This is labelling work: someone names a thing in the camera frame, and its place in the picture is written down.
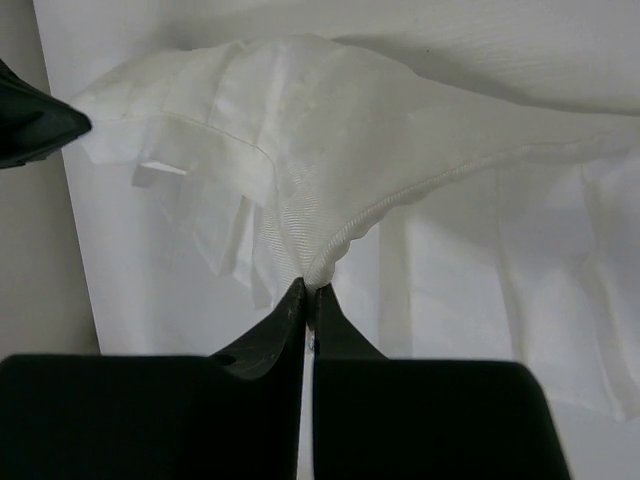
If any white pleated skirt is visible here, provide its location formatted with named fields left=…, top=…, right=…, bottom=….
left=73, top=35, right=639, bottom=419

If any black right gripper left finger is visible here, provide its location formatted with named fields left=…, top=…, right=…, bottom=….
left=1, top=280, right=306, bottom=479

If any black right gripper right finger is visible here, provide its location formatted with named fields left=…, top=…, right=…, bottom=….
left=312, top=286, right=570, bottom=479

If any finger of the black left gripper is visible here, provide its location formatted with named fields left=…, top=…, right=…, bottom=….
left=0, top=63, right=92, bottom=169

